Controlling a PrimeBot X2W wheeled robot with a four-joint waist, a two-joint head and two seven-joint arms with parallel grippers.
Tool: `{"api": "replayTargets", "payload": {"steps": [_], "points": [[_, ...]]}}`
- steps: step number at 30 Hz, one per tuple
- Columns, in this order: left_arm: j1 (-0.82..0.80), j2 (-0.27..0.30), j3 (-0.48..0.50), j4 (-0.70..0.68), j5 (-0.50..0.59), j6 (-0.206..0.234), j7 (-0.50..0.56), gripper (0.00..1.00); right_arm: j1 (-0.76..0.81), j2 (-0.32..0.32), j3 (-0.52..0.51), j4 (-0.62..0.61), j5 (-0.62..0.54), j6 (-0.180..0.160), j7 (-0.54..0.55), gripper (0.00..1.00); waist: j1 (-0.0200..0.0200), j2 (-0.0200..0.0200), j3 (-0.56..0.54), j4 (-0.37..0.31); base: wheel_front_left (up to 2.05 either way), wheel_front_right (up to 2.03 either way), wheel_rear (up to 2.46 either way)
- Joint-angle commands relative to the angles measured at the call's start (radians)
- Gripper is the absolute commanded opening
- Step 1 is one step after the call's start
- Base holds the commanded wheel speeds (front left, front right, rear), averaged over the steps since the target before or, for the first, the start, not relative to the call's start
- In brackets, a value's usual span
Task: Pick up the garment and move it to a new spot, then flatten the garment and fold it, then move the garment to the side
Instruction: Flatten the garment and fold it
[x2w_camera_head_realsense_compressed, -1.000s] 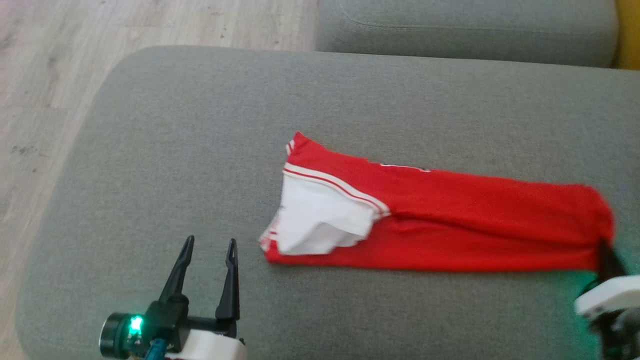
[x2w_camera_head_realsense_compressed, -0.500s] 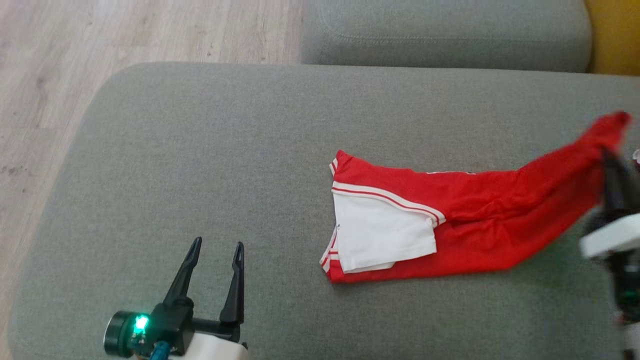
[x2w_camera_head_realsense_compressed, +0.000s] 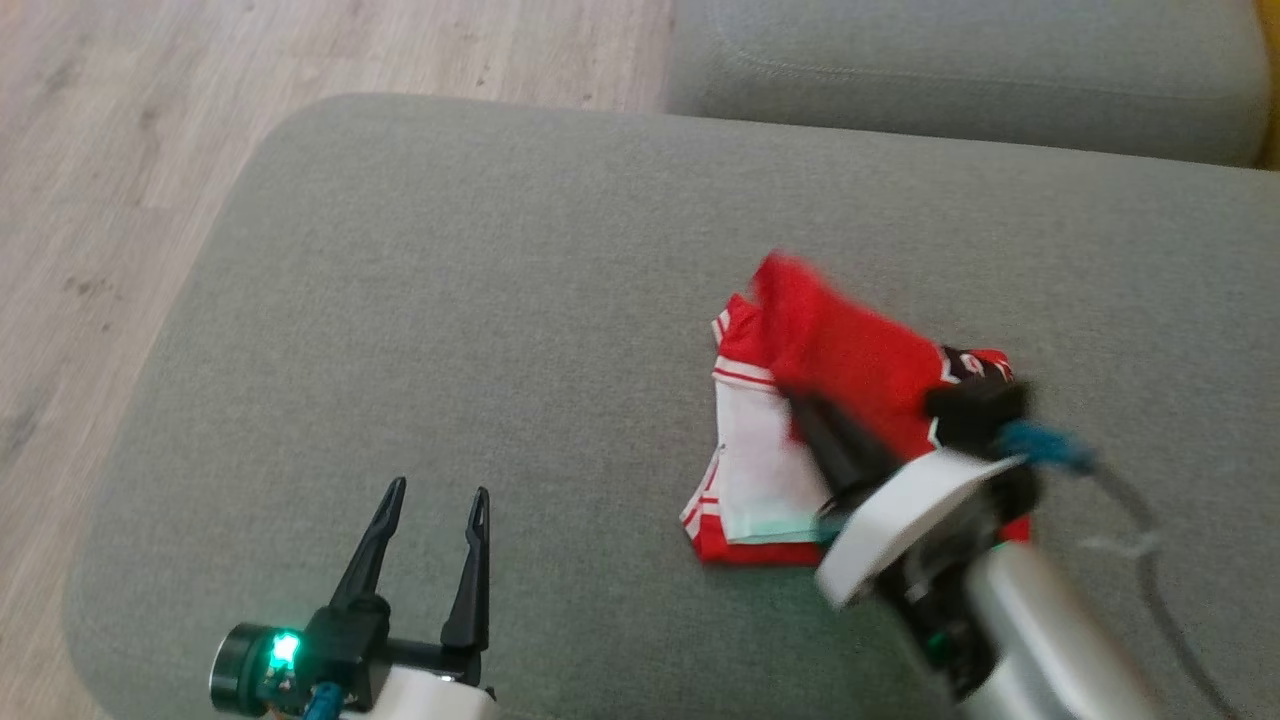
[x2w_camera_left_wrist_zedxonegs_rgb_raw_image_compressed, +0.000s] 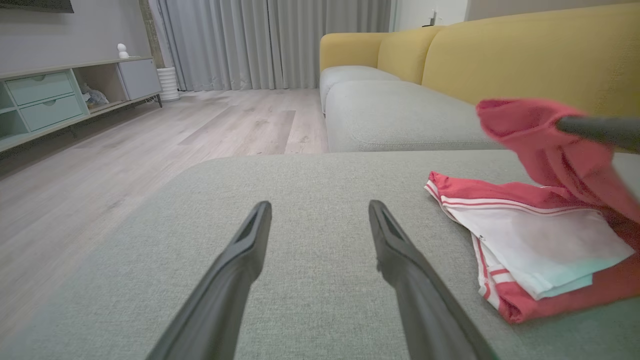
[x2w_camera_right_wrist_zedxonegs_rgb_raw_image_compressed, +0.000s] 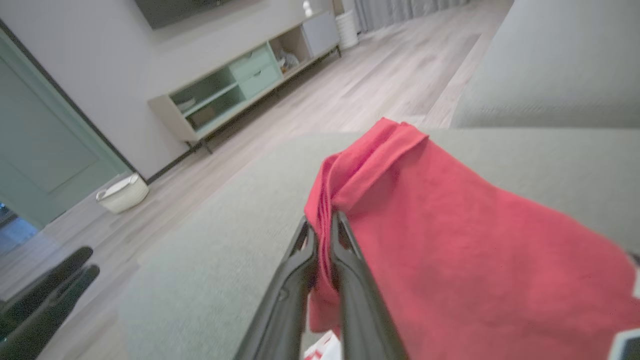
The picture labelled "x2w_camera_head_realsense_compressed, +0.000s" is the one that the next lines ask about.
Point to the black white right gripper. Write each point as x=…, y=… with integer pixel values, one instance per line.
x=910, y=520

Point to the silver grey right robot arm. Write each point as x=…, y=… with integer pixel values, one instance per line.
x=1040, y=640

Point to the wide yellow sofa back cushion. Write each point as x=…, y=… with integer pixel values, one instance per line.
x=1272, y=90

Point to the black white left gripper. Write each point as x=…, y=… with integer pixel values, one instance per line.
x=400, y=670

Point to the red jersey with lettering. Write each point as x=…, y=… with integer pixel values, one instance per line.
x=850, y=360

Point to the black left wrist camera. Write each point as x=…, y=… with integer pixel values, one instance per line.
x=250, y=668

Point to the large grey sofa seat cushion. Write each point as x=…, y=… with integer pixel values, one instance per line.
x=500, y=350

